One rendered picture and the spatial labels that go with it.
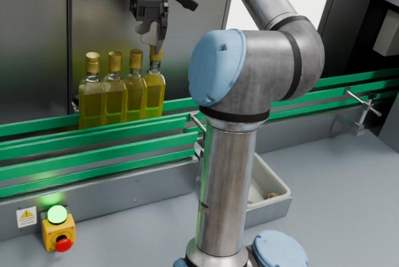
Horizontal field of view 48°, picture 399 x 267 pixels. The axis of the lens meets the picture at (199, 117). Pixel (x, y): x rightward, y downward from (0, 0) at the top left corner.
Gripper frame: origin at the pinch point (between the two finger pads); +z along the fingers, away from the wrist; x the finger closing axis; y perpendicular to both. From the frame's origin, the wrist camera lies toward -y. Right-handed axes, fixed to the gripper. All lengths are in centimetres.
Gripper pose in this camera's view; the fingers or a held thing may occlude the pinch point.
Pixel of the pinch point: (156, 46)
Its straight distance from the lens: 120.2
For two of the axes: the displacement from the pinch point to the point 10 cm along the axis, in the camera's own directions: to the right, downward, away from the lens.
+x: 3.6, 5.6, -7.5
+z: -1.5, 8.3, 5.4
